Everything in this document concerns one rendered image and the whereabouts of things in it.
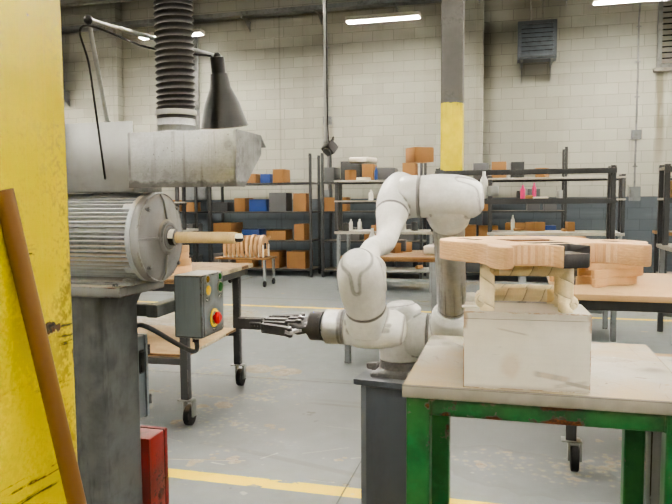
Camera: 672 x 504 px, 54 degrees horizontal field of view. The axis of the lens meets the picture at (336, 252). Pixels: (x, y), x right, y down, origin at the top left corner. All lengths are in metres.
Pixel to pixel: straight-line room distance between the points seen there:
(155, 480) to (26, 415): 1.35
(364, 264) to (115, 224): 0.72
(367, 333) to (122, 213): 0.74
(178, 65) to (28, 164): 0.92
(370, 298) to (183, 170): 0.57
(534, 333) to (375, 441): 1.14
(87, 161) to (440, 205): 1.02
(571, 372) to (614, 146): 11.38
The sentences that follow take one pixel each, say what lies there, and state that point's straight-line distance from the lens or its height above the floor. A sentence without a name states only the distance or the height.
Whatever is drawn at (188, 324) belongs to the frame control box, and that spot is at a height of 0.96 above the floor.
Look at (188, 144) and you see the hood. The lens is 1.72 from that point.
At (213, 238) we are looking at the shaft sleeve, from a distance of 1.84.
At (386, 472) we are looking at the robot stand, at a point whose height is 0.36.
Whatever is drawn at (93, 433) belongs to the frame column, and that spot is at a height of 0.70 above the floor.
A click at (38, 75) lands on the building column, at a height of 1.51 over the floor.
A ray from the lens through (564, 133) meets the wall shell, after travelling 12.77.
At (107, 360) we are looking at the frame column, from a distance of 2.00.
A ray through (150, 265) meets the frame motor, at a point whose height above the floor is 1.18.
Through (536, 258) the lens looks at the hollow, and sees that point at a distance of 1.43.
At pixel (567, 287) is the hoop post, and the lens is 1.52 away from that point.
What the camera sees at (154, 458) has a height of 0.55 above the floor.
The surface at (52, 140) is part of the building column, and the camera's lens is 0.98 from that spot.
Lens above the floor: 1.35
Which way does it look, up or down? 4 degrees down
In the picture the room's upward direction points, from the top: straight up
